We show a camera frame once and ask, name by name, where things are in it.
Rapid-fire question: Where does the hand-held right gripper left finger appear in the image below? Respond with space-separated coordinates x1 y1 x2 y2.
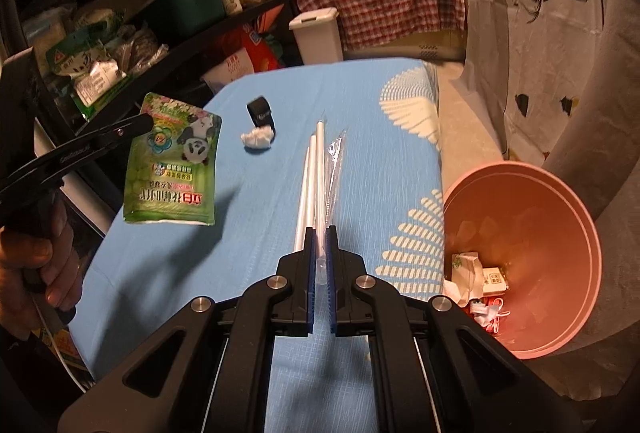
60 227 317 433

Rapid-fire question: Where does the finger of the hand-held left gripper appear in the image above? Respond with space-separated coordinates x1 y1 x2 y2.
50 113 155 179

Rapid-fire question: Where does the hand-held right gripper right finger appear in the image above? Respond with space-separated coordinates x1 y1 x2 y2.
325 225 583 433

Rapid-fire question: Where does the green panda print packet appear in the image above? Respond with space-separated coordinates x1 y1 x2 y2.
122 92 223 226

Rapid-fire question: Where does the clear straw wrapper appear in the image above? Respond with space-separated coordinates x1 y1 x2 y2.
320 128 349 276

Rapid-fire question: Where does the white paper bag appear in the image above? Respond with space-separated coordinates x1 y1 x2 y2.
442 252 486 309

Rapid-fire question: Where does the pink plastic bin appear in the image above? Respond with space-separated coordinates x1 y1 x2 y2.
442 162 603 360

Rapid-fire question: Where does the person's left hand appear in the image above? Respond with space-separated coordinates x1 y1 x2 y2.
0 200 84 330

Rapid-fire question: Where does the green and white food bag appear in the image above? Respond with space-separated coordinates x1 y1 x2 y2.
45 36 126 116

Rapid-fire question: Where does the dark patterned bag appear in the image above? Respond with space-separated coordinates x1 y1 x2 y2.
115 26 171 74

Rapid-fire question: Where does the blue patterned table cover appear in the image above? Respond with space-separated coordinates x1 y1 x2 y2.
70 57 446 433

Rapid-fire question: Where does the white bag with red print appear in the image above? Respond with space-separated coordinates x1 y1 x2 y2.
200 53 256 94

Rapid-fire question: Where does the small crumpled white tissue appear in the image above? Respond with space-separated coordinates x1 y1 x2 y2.
240 126 276 151

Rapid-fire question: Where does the green storage box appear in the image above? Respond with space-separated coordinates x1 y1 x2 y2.
140 0 226 31

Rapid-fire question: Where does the orange printed bag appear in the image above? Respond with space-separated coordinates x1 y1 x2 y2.
220 23 281 74

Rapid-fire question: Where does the white pedal bin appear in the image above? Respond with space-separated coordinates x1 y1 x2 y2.
289 8 343 66

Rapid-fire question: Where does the white deer print cloth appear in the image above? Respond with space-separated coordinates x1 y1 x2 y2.
455 0 628 171

